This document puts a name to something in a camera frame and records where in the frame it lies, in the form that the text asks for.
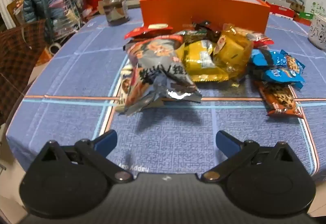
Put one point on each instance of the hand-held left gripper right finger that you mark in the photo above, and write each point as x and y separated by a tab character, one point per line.
228	142

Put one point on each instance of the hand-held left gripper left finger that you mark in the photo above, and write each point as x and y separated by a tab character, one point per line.
105	141

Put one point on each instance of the white brown snack packet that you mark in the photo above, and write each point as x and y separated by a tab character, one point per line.
124	86

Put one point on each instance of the orange cookie packet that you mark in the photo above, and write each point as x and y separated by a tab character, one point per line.
280	98

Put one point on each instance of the yellow snack packet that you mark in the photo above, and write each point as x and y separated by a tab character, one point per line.
201	61

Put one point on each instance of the blue cookie packet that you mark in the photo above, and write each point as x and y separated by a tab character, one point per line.
282	75
280	58

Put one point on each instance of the grey snack packet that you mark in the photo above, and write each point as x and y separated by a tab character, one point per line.
158	68

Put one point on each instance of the golden clear bread packet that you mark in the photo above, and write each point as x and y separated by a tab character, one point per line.
231	51

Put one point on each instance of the red white snack packet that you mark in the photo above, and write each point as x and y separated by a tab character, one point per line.
261	40

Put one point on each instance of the dark green snack packet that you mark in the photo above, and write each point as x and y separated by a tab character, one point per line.
194	35

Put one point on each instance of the dark brown snack packet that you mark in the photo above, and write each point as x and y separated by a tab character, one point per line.
205	26

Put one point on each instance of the orange box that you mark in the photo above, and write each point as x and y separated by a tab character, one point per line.
203	7

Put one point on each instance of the tape roll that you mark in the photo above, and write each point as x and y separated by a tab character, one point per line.
54	48

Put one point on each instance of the brown checked cloth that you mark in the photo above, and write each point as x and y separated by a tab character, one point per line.
17	56

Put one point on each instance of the glass jar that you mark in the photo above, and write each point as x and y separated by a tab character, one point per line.
116	10

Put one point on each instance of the white patterned cup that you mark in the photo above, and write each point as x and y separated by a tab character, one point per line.
318	31

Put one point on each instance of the red white printed carton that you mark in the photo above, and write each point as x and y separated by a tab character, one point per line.
280	9

